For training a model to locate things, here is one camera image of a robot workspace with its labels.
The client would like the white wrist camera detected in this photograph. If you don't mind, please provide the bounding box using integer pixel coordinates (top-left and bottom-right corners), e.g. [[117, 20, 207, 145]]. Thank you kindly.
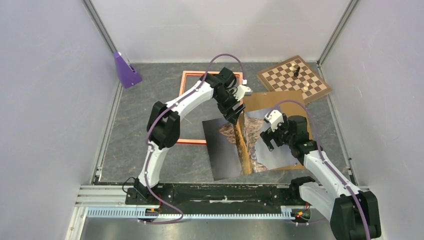
[[233, 84, 253, 102], [264, 110, 285, 132]]

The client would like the brown frame backing board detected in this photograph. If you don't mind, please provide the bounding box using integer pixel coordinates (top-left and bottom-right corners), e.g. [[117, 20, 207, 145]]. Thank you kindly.
[[243, 90, 308, 171]]

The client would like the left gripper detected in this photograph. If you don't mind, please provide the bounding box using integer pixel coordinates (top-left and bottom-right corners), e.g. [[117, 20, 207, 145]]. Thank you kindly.
[[213, 89, 246, 126]]

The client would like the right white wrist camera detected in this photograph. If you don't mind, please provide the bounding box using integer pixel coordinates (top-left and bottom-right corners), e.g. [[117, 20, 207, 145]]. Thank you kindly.
[[264, 110, 285, 132]]

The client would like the light blue cable duct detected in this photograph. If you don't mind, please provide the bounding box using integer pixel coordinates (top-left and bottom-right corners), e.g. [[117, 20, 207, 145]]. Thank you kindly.
[[86, 207, 295, 220]]

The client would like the purple plastic stand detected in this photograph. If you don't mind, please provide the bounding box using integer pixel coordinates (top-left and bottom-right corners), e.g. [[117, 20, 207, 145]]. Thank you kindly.
[[113, 51, 143, 89]]

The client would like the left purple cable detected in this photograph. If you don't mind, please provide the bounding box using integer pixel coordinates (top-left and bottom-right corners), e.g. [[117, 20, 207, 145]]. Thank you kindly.
[[138, 53, 249, 225]]

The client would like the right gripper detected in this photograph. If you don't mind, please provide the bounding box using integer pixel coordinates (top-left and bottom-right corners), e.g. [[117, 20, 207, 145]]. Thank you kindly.
[[260, 116, 295, 151]]

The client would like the purple cable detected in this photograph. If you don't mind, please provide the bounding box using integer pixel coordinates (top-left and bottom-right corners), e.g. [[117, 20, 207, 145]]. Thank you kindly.
[[138, 53, 249, 225], [264, 99, 372, 240]]

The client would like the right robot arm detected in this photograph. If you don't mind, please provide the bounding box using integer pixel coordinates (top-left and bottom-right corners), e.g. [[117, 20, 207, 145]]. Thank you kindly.
[[260, 110, 382, 240]]

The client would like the mountain landscape photo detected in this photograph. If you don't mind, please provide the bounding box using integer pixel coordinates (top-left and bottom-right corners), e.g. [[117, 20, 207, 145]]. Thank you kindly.
[[202, 108, 300, 181]]

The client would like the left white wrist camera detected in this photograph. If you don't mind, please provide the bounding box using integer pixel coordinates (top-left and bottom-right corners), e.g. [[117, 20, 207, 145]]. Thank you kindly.
[[233, 84, 253, 102]]

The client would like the wooden chessboard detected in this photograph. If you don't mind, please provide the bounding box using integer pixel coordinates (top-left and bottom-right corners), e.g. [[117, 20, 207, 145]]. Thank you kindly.
[[256, 55, 332, 104]]

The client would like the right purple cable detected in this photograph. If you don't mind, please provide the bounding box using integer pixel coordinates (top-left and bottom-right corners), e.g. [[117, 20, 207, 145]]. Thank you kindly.
[[264, 99, 372, 240]]

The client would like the orange picture frame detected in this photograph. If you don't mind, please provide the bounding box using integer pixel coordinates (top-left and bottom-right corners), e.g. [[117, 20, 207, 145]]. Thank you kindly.
[[176, 70, 246, 145]]

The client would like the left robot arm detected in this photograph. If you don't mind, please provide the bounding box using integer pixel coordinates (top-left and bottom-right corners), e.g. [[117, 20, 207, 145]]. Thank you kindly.
[[125, 67, 253, 205]]

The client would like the black chess piece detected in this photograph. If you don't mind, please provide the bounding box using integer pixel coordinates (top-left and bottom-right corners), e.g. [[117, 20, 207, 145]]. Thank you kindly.
[[293, 66, 301, 77]]

